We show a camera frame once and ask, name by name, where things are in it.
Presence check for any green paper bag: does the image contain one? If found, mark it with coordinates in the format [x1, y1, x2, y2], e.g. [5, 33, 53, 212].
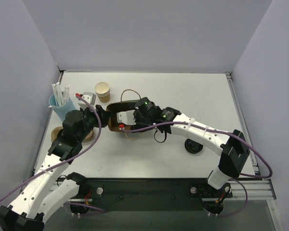
[106, 89, 151, 132]

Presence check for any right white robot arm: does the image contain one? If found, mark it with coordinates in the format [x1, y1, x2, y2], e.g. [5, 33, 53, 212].
[134, 97, 250, 196]

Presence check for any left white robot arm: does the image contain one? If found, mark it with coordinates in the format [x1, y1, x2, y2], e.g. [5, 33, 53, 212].
[0, 105, 110, 231]

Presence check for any light blue straw holder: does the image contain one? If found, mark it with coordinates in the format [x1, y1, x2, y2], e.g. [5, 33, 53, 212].
[49, 95, 76, 121]

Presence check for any brown pulp cup carrier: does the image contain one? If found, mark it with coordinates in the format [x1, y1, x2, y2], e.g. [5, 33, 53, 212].
[50, 127, 94, 143]

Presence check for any stack of brown paper cups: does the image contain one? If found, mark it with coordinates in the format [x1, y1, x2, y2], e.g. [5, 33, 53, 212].
[94, 82, 111, 103]

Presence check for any stack of black lids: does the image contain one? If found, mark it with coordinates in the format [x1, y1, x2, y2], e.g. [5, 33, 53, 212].
[184, 139, 203, 154]

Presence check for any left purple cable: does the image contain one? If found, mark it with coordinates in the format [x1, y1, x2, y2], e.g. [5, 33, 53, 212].
[0, 95, 106, 216]

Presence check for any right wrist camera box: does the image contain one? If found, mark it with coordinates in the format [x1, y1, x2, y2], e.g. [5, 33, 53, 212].
[117, 110, 136, 126]

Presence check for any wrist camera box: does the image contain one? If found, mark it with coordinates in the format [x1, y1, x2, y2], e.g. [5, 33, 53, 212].
[117, 110, 136, 126]
[76, 92, 96, 110]

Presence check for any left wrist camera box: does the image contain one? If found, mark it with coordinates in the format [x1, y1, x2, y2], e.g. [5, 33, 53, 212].
[76, 92, 96, 110]

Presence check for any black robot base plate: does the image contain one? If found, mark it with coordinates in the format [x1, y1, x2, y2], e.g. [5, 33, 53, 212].
[70, 178, 233, 212]

